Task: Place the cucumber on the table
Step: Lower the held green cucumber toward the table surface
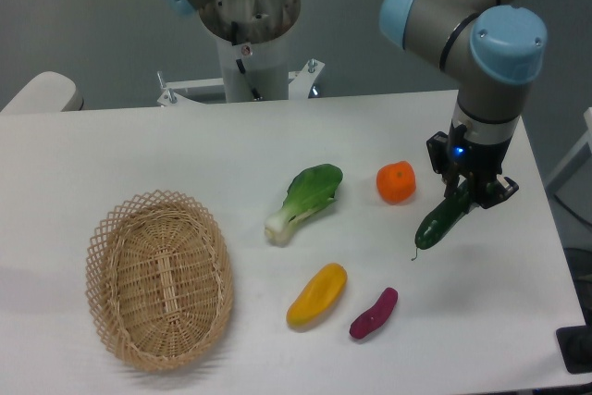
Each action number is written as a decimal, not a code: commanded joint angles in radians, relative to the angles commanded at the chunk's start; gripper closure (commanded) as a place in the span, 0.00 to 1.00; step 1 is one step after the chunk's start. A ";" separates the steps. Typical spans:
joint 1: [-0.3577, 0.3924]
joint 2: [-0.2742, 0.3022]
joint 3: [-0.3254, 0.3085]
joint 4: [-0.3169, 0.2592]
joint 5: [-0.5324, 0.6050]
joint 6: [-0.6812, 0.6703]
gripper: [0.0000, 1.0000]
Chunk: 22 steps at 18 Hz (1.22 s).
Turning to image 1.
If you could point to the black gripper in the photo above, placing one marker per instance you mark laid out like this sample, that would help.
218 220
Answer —
473 150

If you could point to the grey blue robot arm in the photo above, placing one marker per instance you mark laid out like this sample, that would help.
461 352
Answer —
493 49

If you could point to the green bok choy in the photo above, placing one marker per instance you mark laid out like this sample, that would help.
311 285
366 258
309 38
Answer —
310 192

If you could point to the woven wicker basket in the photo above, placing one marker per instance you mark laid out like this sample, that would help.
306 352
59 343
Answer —
159 282

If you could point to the orange tangerine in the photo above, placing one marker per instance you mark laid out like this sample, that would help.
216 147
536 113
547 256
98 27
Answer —
396 182

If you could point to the dark green cucumber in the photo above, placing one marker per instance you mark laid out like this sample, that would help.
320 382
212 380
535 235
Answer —
437 223

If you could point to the purple sweet potato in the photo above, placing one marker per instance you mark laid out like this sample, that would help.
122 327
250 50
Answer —
376 316

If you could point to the yellow mango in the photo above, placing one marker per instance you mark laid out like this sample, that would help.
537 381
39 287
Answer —
318 296

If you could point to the black device at edge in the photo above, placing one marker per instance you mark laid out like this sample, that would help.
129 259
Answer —
575 346

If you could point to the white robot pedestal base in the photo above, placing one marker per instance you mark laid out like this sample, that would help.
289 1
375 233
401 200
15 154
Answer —
250 72

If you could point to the white chair armrest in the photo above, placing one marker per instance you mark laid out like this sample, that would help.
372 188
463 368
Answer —
48 92

